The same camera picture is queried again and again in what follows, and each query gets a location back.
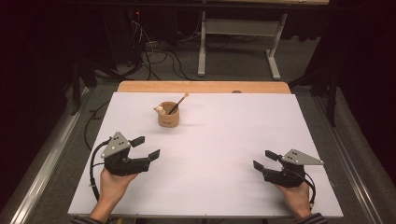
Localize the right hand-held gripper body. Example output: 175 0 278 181
262 148 325 189

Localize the person's left hand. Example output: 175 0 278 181
92 168 138 212

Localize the white metal desk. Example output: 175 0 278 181
197 0 331 81

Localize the white table cover board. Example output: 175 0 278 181
67 91 344 218

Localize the person's right hand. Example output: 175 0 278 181
275 182 313 220

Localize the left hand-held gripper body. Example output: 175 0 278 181
100 131 152 177

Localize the black floor cable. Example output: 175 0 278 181
83 99 111 152

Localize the black metal stand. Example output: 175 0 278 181
69 59 97 116
289 62 340 127

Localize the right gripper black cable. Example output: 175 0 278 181
290 169 317 210

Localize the aluminium floor rail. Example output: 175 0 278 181
8 87 92 224
314 96 387 224

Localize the tangle of floor cables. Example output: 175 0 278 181
124 18 200 82

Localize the tan bear pen holder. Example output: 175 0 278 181
153 101 180 128

